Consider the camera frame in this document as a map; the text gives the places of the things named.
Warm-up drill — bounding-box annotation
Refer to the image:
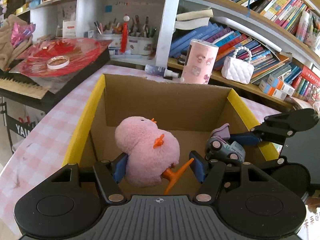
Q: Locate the yellow cardboard box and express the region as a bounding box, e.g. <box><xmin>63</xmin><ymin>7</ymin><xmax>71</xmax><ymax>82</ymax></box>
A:
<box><xmin>62</xmin><ymin>73</ymin><xmax>280</xmax><ymax>196</ymax></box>

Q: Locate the orange blue box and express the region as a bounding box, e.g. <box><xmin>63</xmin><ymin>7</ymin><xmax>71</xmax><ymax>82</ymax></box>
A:
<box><xmin>267</xmin><ymin>74</ymin><xmax>295</xmax><ymax>96</ymax></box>
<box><xmin>259</xmin><ymin>80</ymin><xmax>287</xmax><ymax>101</ymax></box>

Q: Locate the beige cloth bundle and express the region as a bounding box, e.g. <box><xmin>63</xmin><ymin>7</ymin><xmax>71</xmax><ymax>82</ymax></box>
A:
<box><xmin>1</xmin><ymin>15</ymin><xmax>33</xmax><ymax>71</ymax></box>

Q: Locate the black keyboard piano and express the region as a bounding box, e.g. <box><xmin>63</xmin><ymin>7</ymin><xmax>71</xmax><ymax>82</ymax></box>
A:
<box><xmin>1</xmin><ymin>48</ymin><xmax>110</xmax><ymax>113</ymax></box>

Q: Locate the pink cartoon cylinder canister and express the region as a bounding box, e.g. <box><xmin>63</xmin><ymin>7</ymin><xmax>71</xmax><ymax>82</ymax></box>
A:
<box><xmin>181</xmin><ymin>39</ymin><xmax>219</xmax><ymax>85</ymax></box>

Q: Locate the pink plush chick toy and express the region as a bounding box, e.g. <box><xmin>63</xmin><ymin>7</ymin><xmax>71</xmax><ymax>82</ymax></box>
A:
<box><xmin>115</xmin><ymin>116</ymin><xmax>195</xmax><ymax>194</ymax></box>

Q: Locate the lower orange blue box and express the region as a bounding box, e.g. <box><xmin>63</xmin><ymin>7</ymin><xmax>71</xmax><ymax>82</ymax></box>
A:
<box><xmin>259</xmin><ymin>80</ymin><xmax>287</xmax><ymax>101</ymax></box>

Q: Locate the small spray bottle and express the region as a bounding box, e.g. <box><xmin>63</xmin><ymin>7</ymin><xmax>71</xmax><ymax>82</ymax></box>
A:
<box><xmin>144</xmin><ymin>64</ymin><xmax>179</xmax><ymax>78</ymax></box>

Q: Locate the small toy car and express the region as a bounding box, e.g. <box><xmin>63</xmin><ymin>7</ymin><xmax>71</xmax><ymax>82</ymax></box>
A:
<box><xmin>205</xmin><ymin>123</ymin><xmax>246</xmax><ymax>163</ymax></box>

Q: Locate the white quilted pearl handbag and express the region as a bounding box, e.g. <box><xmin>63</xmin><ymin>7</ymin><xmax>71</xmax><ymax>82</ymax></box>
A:
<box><xmin>221</xmin><ymin>46</ymin><xmax>254</xmax><ymax>85</ymax></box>

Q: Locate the white pen holder box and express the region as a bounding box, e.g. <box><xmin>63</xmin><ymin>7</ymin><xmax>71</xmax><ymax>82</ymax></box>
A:
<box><xmin>95</xmin><ymin>33</ymin><xmax>154</xmax><ymax>56</ymax></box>

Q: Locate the pink cartoon table mat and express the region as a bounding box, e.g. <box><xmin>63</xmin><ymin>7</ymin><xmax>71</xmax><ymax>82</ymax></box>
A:
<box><xmin>0</xmin><ymin>64</ymin><xmax>282</xmax><ymax>240</ymax></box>

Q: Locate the upper orange blue box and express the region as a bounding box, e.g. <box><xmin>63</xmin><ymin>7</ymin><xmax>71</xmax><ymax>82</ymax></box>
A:
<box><xmin>267</xmin><ymin>74</ymin><xmax>295</xmax><ymax>96</ymax></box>

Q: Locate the red thick book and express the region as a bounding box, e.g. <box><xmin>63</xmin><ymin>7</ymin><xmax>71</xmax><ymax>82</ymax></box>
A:
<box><xmin>301</xmin><ymin>66</ymin><xmax>320</xmax><ymax>87</ymax></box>

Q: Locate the red hanging tassel ornament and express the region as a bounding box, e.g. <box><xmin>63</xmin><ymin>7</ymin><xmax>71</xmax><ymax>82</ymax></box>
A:
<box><xmin>120</xmin><ymin>15</ymin><xmax>130</xmax><ymax>53</ymax></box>

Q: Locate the white tape roll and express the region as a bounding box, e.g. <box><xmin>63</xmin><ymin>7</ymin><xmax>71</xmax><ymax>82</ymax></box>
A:
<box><xmin>47</xmin><ymin>56</ymin><xmax>70</xmax><ymax>70</ymax></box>

